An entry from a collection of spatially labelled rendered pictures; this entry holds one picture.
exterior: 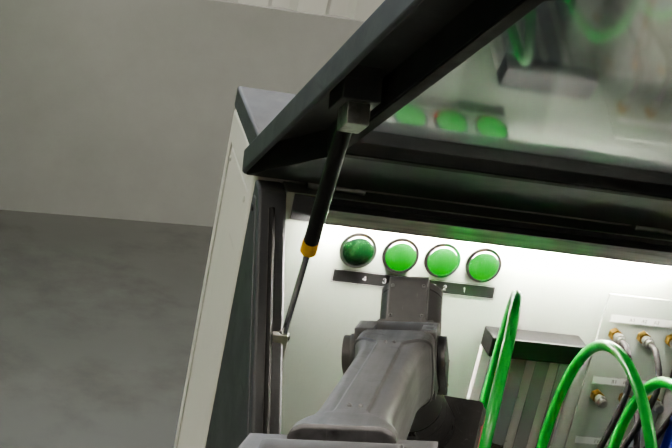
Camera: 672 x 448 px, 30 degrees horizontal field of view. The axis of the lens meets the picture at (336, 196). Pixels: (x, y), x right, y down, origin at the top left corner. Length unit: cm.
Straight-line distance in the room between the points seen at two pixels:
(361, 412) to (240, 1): 459
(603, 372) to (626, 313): 10
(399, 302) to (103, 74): 421
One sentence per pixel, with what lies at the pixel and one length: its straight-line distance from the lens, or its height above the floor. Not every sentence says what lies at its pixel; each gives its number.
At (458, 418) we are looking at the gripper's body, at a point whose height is 143.
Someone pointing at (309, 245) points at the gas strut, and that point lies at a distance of 142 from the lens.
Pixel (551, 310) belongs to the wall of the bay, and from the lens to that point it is 181.
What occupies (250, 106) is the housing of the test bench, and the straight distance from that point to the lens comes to 181.
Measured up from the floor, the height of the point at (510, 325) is 143.
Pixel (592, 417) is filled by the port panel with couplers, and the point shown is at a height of 116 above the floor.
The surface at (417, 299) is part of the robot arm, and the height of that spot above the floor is 155.
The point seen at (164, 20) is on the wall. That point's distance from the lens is 524.
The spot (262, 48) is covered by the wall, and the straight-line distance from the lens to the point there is 535.
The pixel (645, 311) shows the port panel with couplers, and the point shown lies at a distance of 186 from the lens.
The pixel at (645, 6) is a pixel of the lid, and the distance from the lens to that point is 101.
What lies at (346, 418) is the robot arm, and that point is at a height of 163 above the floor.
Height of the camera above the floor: 197
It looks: 18 degrees down
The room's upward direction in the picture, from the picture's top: 12 degrees clockwise
